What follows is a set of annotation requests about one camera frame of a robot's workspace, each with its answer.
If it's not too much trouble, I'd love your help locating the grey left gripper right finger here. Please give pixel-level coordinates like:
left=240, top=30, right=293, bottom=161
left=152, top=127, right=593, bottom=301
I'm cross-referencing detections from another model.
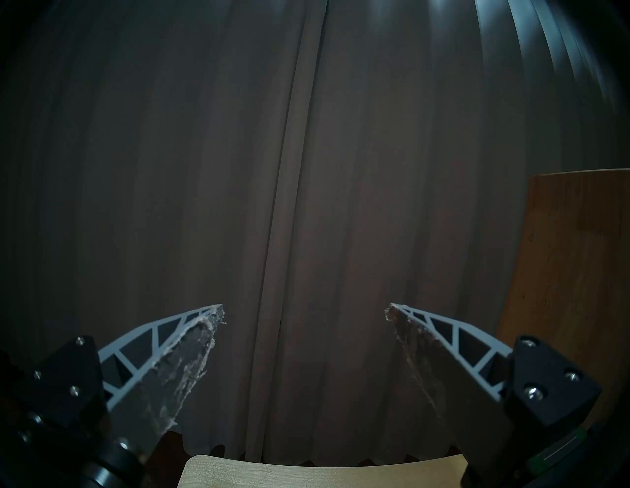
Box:
left=385, top=303, right=603, bottom=480

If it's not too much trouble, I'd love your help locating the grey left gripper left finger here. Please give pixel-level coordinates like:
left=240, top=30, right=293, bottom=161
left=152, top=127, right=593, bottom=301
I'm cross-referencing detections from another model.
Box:
left=15, top=304, right=227, bottom=460

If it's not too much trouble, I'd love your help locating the wooden cabinet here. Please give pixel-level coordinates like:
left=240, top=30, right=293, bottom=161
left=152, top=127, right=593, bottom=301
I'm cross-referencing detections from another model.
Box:
left=496, top=169, right=630, bottom=443

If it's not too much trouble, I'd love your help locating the grey curtain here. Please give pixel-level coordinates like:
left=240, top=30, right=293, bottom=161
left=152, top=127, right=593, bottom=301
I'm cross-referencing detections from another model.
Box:
left=0, top=0, right=630, bottom=468

